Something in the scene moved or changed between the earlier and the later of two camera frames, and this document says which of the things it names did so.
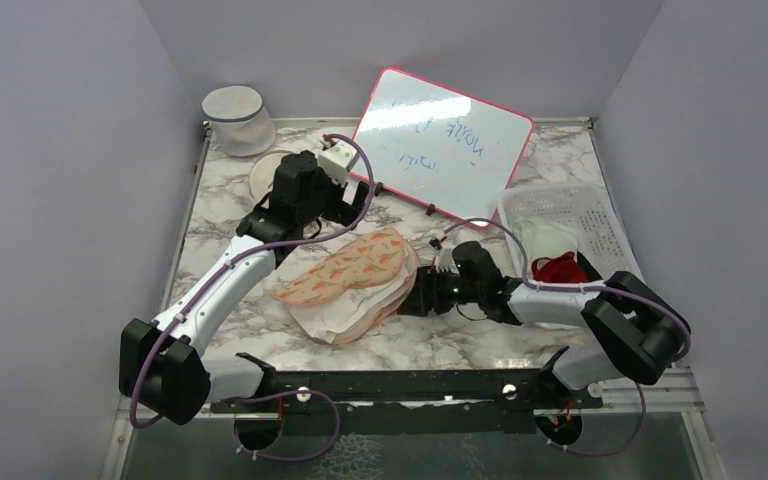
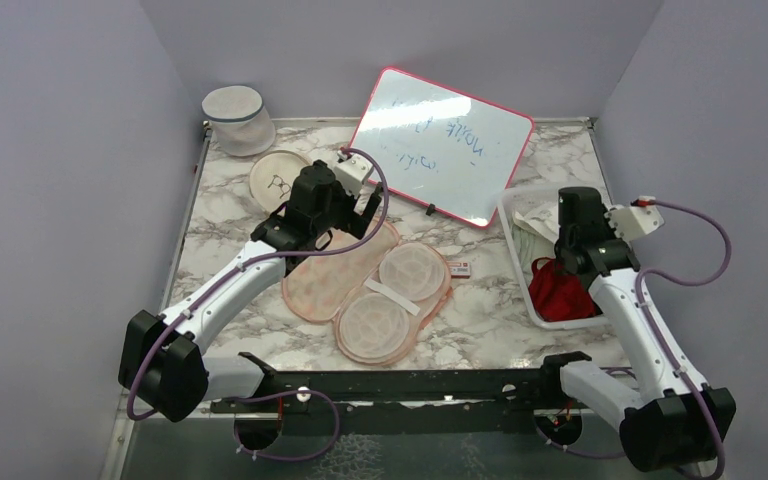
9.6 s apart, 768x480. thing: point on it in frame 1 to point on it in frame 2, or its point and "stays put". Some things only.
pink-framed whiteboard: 441,148 stays put
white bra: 338,317 to 542,221
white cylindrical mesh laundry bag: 239,120 stays put
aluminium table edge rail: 186,216 stays put
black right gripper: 425,295 to 612,234
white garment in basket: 542,238 stays put
